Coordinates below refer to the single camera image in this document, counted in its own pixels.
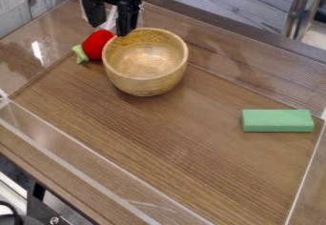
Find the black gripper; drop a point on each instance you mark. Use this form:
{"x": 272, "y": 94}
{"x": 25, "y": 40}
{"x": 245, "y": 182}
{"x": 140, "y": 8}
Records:
{"x": 126, "y": 9}

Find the red plush fruit green stem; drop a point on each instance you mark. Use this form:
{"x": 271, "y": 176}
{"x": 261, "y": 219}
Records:
{"x": 88, "y": 50}

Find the wooden bowl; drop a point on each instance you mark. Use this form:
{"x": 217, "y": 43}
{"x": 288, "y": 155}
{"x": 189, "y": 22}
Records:
{"x": 145, "y": 62}

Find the metal table leg background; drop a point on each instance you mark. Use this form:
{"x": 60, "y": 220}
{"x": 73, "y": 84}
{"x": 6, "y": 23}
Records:
{"x": 299, "y": 18}

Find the green rectangular block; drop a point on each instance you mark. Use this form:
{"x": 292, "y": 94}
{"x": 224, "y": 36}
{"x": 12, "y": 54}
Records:
{"x": 269, "y": 121}

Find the clear acrylic corner bracket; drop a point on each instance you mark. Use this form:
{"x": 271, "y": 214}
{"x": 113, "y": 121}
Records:
{"x": 110, "y": 16}

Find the clear acrylic tray wall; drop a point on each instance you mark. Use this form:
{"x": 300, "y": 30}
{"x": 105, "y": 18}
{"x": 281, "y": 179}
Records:
{"x": 105, "y": 193}

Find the black table leg bracket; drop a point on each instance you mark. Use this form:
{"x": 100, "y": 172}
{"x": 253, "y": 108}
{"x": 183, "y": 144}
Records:
{"x": 37, "y": 210}

